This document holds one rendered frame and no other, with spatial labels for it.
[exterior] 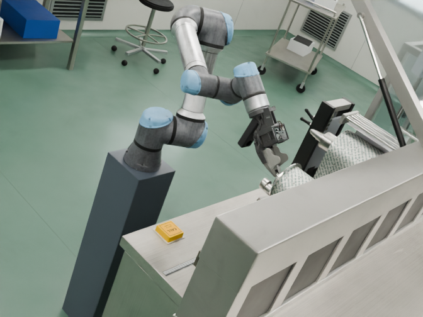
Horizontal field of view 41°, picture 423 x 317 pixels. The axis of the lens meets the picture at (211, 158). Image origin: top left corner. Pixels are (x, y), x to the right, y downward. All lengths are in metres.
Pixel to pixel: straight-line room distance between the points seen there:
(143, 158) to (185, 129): 0.20
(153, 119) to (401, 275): 1.18
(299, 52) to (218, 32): 4.62
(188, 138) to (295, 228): 1.41
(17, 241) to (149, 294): 1.40
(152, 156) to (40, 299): 1.01
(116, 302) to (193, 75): 0.81
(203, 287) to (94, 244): 1.68
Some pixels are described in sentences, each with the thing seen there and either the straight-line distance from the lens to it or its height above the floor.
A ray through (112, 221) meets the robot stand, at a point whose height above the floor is 0.65.
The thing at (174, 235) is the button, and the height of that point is 0.92.
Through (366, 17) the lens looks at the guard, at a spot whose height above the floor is 1.84.
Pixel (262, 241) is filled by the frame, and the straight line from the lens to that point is 0.78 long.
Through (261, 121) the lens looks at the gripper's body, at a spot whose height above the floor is 1.39.
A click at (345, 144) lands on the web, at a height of 1.39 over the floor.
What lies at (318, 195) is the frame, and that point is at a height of 1.65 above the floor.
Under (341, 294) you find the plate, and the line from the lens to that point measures 1.14.
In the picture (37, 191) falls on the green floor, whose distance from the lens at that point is 3.50.
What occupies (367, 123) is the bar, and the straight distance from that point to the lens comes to 1.95.
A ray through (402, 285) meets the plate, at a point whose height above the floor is 1.44.
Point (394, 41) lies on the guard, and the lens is 1.46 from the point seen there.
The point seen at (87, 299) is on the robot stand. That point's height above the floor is 0.19.
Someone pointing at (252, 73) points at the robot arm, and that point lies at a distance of 1.78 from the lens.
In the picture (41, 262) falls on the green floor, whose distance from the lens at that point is 3.06.
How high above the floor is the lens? 2.09
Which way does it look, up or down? 28 degrees down
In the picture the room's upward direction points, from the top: 22 degrees clockwise
